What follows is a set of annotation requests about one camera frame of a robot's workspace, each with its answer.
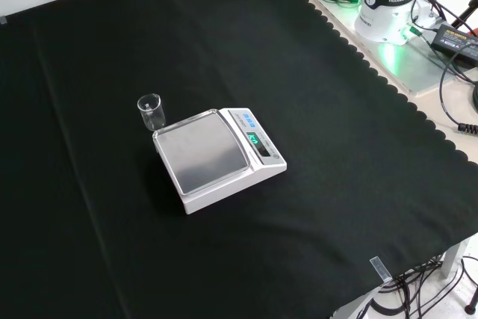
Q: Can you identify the small clear glass beaker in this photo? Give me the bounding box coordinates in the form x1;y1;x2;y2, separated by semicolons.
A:
136;93;167;133

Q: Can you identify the white electronic balance steel pan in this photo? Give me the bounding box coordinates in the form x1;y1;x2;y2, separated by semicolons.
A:
152;107;288;216

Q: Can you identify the black scalloped bench cloth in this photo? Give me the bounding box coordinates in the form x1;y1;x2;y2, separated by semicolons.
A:
0;0;478;319

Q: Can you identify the black power adapter brick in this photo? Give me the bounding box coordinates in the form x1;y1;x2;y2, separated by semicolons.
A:
429;23;478;69

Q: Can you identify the grey table leg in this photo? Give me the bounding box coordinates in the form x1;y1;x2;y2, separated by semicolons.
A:
441;238;471;280

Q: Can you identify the black tripod leg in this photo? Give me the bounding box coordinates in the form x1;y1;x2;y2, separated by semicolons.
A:
446;0;478;31

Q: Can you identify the black adapter cable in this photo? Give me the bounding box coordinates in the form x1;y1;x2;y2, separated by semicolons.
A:
438;52;478;134

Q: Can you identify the black cable bundle under table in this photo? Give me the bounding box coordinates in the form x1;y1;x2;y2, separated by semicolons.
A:
375;254;478;319

